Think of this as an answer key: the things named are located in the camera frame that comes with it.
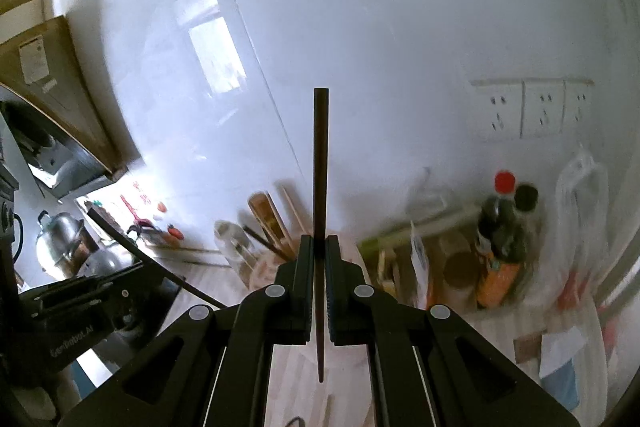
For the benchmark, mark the brown lid jar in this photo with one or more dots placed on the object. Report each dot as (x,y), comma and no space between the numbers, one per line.
(460,272)

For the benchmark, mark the red cap orange label bottle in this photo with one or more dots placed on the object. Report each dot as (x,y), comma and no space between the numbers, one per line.
(497,227)

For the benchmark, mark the white seasoning packet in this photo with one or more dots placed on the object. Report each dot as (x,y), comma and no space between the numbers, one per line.
(420,257)

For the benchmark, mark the dark wooden chopstick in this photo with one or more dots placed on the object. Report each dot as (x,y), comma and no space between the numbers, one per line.
(320,167)
(260,239)
(127,242)

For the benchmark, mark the yellow seasoning packet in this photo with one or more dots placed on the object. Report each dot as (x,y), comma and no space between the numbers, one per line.
(385,267)

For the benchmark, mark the light wooden chopsticks group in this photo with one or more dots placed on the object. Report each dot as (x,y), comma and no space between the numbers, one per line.
(265,219)

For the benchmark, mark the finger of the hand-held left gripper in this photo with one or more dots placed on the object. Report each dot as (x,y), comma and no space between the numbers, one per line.
(85,289)

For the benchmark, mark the large clear plastic bag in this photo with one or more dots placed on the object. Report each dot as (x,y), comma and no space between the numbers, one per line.
(575,232)

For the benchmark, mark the white paper slip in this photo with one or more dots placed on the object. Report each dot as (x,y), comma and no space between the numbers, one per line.
(562,344)

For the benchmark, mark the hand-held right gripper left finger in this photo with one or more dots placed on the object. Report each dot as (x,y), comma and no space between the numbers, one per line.
(306,277)

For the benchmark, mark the steel stockpot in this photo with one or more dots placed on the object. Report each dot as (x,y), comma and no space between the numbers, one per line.
(57,242)

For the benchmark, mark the black cap dark bottle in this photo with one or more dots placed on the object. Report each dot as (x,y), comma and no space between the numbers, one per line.
(526,198)

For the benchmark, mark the glass oil dispenser bottle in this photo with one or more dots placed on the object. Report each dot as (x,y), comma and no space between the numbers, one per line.
(232,252)

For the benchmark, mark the small clear plastic bag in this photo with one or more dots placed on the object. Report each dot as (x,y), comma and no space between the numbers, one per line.
(425,197)

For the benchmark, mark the cat printed striped mat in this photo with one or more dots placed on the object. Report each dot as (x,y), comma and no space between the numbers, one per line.
(505,324)

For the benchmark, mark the clear plastic storage box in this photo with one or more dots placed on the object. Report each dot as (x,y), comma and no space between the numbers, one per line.
(415,227)

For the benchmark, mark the white wall socket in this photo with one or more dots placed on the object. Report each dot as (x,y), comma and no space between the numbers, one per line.
(497,109)
(580,106)
(544,108)

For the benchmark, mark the blue kitchen cabinet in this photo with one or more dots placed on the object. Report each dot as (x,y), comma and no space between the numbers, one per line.
(92,369)

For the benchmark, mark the small brown card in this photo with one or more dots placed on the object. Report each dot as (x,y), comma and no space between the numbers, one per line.
(528,348)

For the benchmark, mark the black range hood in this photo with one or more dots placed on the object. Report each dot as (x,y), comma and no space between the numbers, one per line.
(60,107)

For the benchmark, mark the group of wall stickers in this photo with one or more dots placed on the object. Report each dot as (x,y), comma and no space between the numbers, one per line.
(150,217)

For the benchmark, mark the steel wok lid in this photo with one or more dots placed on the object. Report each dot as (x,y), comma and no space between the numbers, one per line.
(107,263)

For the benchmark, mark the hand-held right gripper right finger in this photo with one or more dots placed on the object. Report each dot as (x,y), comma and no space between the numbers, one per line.
(334,277)

